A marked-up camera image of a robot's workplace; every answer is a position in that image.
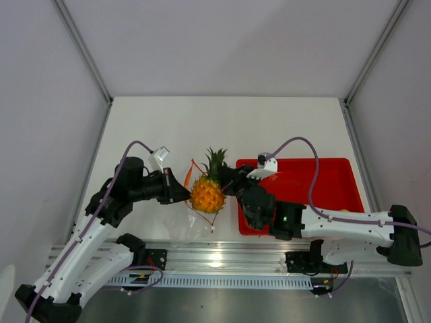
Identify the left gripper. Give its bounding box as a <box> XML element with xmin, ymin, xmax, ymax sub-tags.
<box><xmin>130</xmin><ymin>167</ymin><xmax>194</xmax><ymax>205</ymax></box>

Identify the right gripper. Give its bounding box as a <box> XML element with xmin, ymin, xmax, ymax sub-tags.
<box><xmin>218</xmin><ymin>166</ymin><xmax>262</xmax><ymax>207</ymax></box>

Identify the toy pineapple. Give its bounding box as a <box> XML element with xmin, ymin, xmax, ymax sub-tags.
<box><xmin>190</xmin><ymin>147</ymin><xmax>227</xmax><ymax>214</ymax></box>

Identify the clear zip top bag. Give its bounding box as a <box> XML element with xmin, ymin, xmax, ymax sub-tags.
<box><xmin>164</xmin><ymin>157</ymin><xmax>220</xmax><ymax>250</ymax></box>

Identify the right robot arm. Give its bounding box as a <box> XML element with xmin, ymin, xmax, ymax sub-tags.
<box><xmin>218</xmin><ymin>166</ymin><xmax>423</xmax><ymax>272</ymax></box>

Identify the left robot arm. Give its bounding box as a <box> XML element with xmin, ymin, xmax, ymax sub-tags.
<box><xmin>15</xmin><ymin>157</ymin><xmax>191</xmax><ymax>322</ymax></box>

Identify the red plastic tray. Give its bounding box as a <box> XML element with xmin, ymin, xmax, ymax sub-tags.
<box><xmin>235</xmin><ymin>157</ymin><xmax>366</xmax><ymax>236</ymax></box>

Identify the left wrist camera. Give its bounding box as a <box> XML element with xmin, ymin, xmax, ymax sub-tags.
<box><xmin>148</xmin><ymin>146</ymin><xmax>170</xmax><ymax>172</ymax></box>

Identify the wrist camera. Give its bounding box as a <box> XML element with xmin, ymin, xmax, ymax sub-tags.
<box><xmin>246</xmin><ymin>153</ymin><xmax>278</xmax><ymax>180</ymax></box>
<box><xmin>148</xmin><ymin>146</ymin><xmax>170</xmax><ymax>172</ymax></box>

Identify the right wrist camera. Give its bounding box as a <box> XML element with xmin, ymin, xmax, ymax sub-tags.
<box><xmin>246</xmin><ymin>153</ymin><xmax>278</xmax><ymax>180</ymax></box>

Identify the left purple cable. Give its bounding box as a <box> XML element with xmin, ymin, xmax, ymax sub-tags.
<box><xmin>23</xmin><ymin>140</ymin><xmax>156</xmax><ymax>323</ymax></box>

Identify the purple cable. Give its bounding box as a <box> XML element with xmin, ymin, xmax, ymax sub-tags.
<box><xmin>265</xmin><ymin>136</ymin><xmax>431</xmax><ymax>252</ymax></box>
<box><xmin>23</xmin><ymin>140</ymin><xmax>156</xmax><ymax>323</ymax></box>

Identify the aluminium mounting rail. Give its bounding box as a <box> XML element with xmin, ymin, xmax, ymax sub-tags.
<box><xmin>45</xmin><ymin>240</ymin><xmax>412</xmax><ymax>279</ymax></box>

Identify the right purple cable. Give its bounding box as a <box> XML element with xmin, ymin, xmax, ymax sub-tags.
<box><xmin>265</xmin><ymin>136</ymin><xmax>431</xmax><ymax>252</ymax></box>

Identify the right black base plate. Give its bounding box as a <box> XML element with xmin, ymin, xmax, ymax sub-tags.
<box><xmin>285</xmin><ymin>251</ymin><xmax>348</xmax><ymax>276</ymax></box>

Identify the white slotted cable duct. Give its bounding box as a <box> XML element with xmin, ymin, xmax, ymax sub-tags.
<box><xmin>105</xmin><ymin>273</ymin><xmax>313</xmax><ymax>291</ymax></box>

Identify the left aluminium corner post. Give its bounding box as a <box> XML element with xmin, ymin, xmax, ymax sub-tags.
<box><xmin>52</xmin><ymin>0</ymin><xmax>113</xmax><ymax>106</ymax></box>

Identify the aluminium corner post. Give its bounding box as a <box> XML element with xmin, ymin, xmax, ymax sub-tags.
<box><xmin>343</xmin><ymin>0</ymin><xmax>413</xmax><ymax>106</ymax></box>
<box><xmin>52</xmin><ymin>0</ymin><xmax>113</xmax><ymax>106</ymax></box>

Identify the right aluminium corner post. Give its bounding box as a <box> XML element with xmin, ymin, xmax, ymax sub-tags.
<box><xmin>343</xmin><ymin>0</ymin><xmax>413</xmax><ymax>106</ymax></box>

